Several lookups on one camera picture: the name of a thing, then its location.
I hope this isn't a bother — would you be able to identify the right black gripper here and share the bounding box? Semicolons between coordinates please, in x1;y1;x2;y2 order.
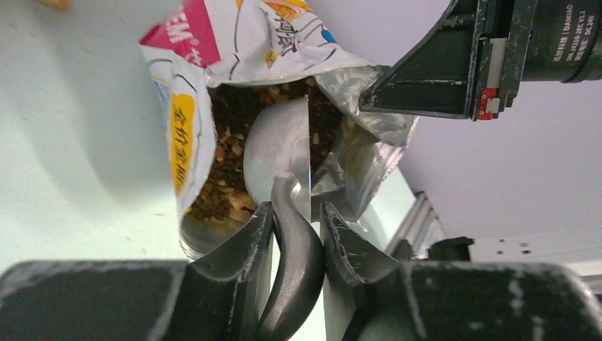
359;1;538;121

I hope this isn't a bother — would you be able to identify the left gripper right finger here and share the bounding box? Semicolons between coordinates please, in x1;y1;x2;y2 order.
320;202;601;340

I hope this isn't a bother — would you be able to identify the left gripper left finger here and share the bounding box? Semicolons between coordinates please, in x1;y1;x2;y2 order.
1;202;273;340

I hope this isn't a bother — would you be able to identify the metal food scoop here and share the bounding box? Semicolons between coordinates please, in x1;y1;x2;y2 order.
243;97;325;340

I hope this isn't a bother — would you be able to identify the cat food bag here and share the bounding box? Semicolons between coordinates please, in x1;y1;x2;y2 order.
139;1;416;260

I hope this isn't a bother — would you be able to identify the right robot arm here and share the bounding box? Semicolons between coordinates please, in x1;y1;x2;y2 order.
359;0;601;121

